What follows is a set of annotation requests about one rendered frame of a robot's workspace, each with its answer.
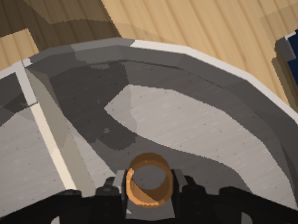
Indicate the blue square tray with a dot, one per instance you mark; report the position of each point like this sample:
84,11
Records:
288,46

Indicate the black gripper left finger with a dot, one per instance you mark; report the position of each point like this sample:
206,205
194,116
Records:
72,208

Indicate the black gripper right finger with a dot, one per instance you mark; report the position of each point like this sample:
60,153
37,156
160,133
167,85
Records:
190,203

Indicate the bronze bushing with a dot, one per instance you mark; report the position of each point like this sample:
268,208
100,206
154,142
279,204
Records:
154,197

